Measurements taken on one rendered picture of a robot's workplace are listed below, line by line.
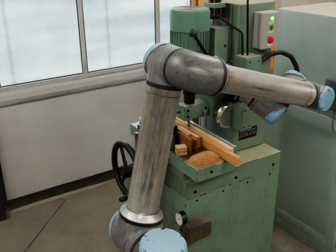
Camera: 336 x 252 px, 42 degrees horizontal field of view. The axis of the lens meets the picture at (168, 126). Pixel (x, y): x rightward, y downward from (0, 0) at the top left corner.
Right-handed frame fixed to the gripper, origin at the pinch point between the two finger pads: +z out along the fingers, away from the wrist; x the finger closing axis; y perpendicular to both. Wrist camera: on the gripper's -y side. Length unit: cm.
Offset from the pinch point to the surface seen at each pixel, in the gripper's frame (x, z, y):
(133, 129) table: 35, 17, -54
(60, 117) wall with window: 55, 82, -131
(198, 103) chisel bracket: 7.6, -3.2, -32.5
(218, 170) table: 26.3, -31.3, -23.8
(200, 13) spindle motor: -14.0, 16.0, -0.7
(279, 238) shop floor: 14, -83, -132
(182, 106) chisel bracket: 13.9, 0.8, -29.8
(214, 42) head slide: -13.7, 6.8, -14.6
